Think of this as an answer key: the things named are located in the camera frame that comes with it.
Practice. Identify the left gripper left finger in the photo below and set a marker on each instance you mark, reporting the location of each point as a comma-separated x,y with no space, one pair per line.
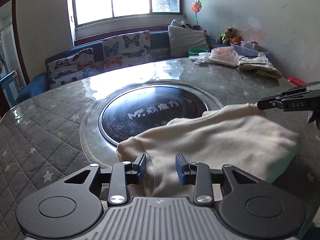
124,174

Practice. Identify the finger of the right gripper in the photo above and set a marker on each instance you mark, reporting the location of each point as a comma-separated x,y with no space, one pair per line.
272,102

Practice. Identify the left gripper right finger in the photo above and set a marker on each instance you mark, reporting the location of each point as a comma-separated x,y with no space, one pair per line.
196,174

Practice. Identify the cream long-sleeve shirt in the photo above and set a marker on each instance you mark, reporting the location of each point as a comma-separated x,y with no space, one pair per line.
239,135

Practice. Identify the red object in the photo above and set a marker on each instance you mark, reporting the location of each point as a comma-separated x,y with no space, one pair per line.
296,81

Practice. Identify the yellowish bagged cloth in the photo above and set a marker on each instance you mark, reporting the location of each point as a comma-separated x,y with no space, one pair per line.
259,65

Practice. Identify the blue plastic box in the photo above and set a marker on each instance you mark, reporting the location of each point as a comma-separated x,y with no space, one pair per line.
250,49

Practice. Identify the round black induction cooktop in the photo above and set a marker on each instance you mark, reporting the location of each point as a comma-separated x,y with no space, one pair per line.
143,108

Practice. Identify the pink item in plastic bag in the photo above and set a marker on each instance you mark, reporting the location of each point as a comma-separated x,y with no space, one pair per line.
225,56

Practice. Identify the stuffed teddy bear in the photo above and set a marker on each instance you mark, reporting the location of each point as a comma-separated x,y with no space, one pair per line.
229,37

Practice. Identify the grey quilted star table cover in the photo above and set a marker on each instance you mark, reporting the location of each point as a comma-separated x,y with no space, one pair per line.
55,167

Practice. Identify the green bowl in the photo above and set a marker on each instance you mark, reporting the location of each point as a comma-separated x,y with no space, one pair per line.
196,52

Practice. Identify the grey pillow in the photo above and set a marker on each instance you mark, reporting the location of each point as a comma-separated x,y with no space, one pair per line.
182,40

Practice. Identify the left butterfly cushion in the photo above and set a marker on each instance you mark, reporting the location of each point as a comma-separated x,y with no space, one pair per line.
72,68

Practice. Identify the butterfly cushion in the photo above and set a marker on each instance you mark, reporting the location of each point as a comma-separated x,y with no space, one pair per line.
127,50
72,68

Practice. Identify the right butterfly cushion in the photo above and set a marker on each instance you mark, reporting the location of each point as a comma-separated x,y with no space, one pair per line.
127,50

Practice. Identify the colourful pinwheel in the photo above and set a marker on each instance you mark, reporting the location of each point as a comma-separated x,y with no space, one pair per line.
196,8

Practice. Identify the blue sofa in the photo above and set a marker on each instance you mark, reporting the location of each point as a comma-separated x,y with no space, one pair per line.
38,93

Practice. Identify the blue cabinet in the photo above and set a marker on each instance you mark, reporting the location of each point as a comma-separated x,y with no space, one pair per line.
10,88

